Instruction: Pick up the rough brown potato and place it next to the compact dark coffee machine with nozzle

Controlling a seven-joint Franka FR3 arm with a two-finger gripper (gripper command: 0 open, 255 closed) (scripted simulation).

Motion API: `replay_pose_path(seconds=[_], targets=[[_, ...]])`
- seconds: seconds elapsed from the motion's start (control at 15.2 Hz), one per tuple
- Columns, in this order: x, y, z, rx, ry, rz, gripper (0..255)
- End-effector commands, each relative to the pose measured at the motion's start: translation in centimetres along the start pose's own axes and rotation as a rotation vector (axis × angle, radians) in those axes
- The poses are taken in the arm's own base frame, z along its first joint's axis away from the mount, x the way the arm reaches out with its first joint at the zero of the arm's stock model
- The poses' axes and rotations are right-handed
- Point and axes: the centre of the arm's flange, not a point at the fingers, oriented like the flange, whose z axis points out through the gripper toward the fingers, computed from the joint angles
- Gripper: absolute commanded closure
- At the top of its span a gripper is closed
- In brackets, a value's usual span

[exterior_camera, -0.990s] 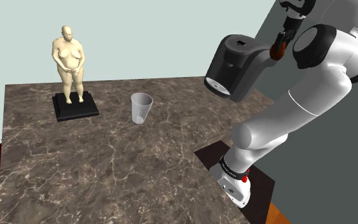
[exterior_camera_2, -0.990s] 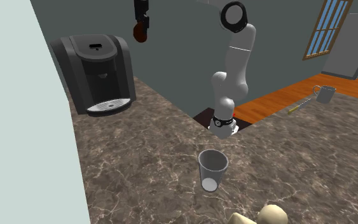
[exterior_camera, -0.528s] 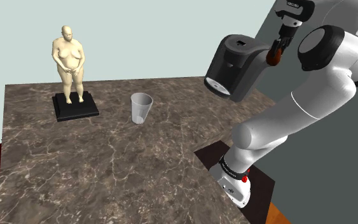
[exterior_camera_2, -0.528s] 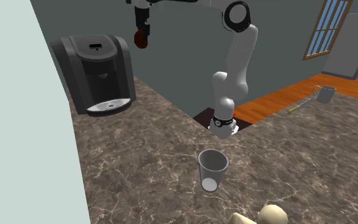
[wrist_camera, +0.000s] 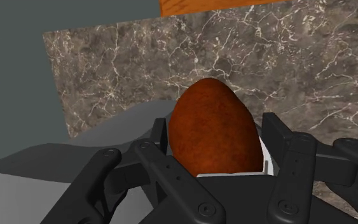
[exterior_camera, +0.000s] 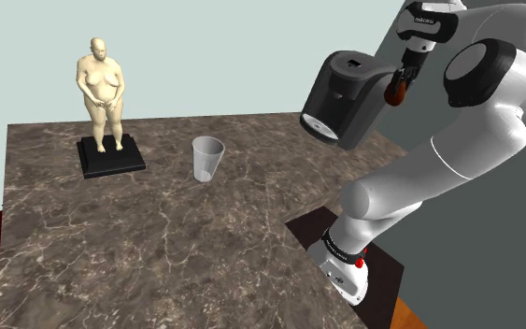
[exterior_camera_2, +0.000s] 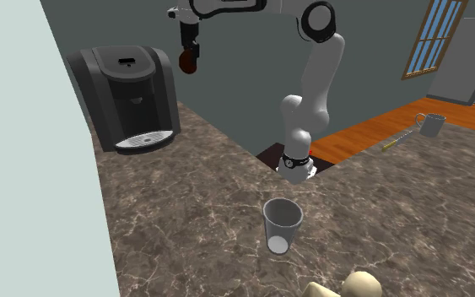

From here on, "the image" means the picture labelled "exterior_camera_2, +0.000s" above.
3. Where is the dark red round object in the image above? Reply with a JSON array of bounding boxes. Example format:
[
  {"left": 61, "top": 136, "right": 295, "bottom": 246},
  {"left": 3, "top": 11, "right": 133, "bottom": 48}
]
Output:
[{"left": 178, "top": 46, "right": 199, "bottom": 75}]

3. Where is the black coffee machine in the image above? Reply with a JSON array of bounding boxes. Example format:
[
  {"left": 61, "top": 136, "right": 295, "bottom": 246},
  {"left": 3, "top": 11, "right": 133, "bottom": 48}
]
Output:
[{"left": 65, "top": 45, "right": 182, "bottom": 156}]

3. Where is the dark robot stand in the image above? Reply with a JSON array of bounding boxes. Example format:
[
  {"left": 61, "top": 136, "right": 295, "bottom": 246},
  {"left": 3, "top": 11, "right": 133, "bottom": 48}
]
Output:
[{"left": 256, "top": 141, "right": 337, "bottom": 176}]

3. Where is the grey cup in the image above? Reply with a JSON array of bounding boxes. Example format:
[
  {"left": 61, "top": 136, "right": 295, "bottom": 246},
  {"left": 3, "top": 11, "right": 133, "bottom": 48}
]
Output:
[{"left": 262, "top": 197, "right": 305, "bottom": 257}]

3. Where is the brown-framed window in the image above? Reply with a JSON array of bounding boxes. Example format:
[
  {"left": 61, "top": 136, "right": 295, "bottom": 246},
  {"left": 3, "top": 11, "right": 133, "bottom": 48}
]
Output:
[{"left": 401, "top": 0, "right": 470, "bottom": 81}]

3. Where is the grey refrigerator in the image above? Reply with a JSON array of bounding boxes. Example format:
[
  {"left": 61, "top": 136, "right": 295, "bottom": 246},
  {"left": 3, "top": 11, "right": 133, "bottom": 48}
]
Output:
[{"left": 425, "top": 17, "right": 475, "bottom": 107}]

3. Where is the beige rounded figure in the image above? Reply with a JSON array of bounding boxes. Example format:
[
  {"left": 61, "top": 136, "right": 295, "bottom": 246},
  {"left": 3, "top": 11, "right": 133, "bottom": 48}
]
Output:
[{"left": 300, "top": 270, "right": 383, "bottom": 297}]

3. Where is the yellow-handled knife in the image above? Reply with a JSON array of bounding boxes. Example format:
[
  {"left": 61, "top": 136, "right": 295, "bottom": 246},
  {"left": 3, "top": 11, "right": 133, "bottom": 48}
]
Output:
[{"left": 381, "top": 129, "right": 414, "bottom": 154}]

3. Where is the grey mug with handle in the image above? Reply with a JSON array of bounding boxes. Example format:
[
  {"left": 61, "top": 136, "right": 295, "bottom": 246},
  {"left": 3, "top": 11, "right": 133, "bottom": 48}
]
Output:
[{"left": 414, "top": 112, "right": 447, "bottom": 139}]

